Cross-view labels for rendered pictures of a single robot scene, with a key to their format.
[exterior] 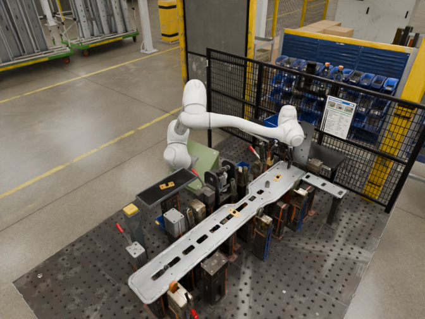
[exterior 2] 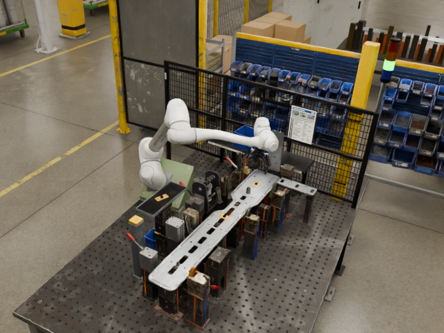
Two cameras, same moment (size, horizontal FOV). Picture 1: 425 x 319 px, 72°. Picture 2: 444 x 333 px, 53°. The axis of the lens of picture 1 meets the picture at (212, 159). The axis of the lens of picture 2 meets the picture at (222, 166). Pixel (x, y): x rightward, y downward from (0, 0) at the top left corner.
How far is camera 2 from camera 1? 1.21 m
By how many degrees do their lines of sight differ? 13
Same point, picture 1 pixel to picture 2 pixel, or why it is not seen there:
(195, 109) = (182, 125)
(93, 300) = (105, 312)
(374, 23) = (327, 13)
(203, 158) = (178, 174)
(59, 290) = (67, 310)
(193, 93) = (178, 111)
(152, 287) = (172, 279)
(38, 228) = not seen: outside the picture
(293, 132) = (270, 139)
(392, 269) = (367, 266)
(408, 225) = (378, 226)
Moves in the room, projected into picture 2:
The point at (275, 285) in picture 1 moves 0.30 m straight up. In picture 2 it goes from (267, 276) to (271, 242)
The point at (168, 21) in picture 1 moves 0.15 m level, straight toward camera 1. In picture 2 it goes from (71, 9) to (72, 10)
